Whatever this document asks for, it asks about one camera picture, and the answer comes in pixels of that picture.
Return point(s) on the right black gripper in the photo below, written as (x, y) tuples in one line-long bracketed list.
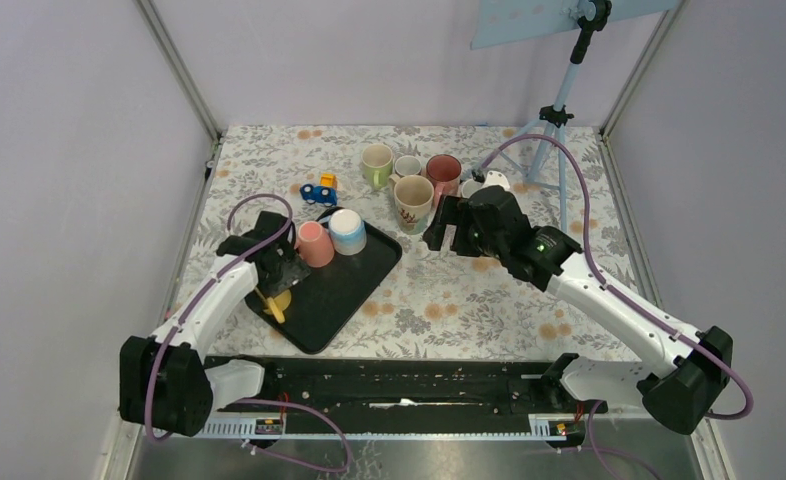
[(456, 211)]

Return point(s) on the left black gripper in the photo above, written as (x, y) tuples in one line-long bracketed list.
[(294, 270)]

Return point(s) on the yellow mug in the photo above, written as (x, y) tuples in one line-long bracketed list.
[(275, 306)]

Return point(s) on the cream floral mug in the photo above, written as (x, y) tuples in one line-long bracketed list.
[(413, 200)]

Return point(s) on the plain pink mug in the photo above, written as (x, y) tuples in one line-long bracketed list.
[(314, 244)]

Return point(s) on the grey mug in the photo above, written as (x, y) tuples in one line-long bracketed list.
[(407, 165)]

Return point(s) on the light green mug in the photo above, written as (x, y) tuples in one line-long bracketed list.
[(376, 165)]

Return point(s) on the salmon textured square mug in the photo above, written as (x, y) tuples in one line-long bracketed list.
[(468, 187)]

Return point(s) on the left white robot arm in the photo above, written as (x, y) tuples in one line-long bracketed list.
[(164, 380)]

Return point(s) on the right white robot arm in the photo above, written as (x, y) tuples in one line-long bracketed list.
[(680, 371)]

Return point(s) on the light blue mug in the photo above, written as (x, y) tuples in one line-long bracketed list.
[(347, 231)]

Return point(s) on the black plastic tray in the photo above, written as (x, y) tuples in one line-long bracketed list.
[(324, 302)]

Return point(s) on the floral tablecloth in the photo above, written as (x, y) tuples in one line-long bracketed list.
[(433, 305)]

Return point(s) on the blue yellow toy truck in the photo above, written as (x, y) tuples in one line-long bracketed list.
[(323, 193)]

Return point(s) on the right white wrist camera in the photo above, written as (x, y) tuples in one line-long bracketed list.
[(490, 178)]

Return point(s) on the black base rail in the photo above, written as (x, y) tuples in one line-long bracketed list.
[(419, 398)]

